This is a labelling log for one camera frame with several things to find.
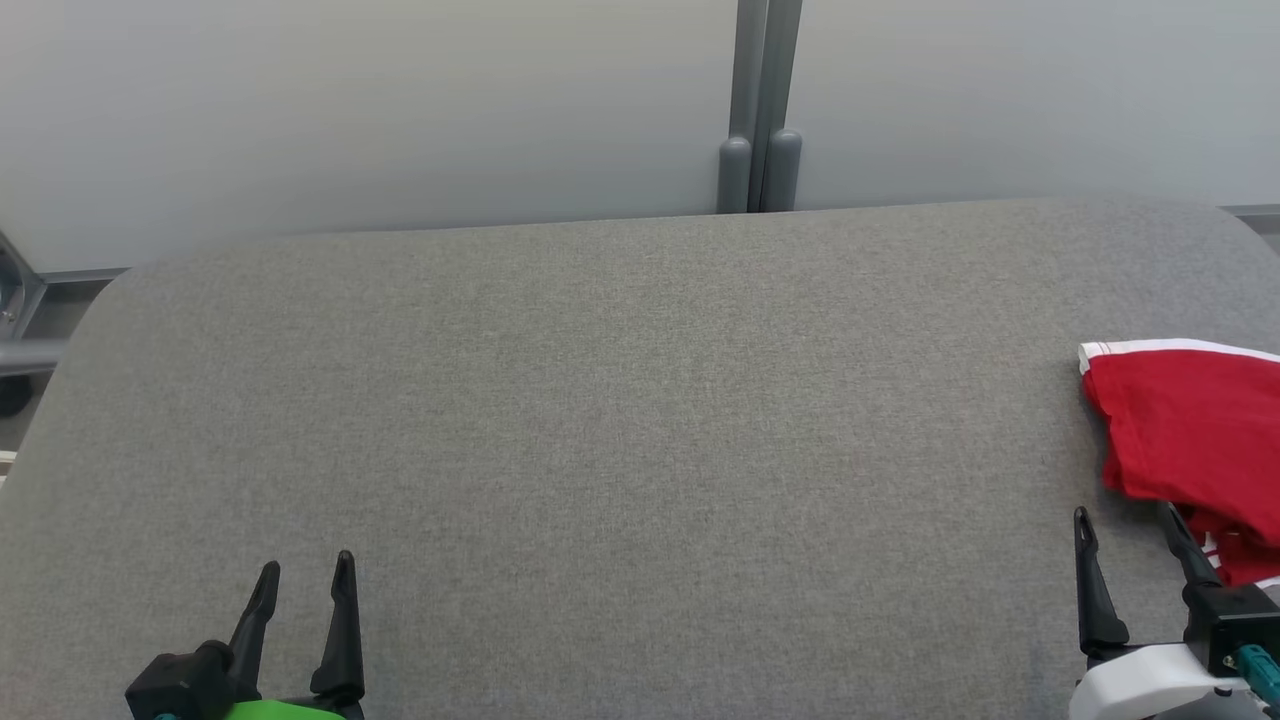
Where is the grey partition post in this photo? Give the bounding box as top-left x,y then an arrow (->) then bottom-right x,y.
716,0 -> 804,215

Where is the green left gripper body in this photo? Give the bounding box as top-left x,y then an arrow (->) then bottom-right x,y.
218,698 -> 351,720

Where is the red white basketball jersey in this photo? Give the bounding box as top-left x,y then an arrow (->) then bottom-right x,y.
1078,339 -> 1280,591

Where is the grey partition support brace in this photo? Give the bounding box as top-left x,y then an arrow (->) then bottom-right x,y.
0,230 -> 131,419

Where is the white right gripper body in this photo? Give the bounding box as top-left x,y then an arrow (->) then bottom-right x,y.
1068,643 -> 1251,720

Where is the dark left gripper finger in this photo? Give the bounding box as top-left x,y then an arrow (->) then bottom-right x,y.
228,561 -> 282,701
310,550 -> 366,706

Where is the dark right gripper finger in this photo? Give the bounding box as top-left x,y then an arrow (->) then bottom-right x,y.
1073,507 -> 1131,663
1158,500 -> 1223,601

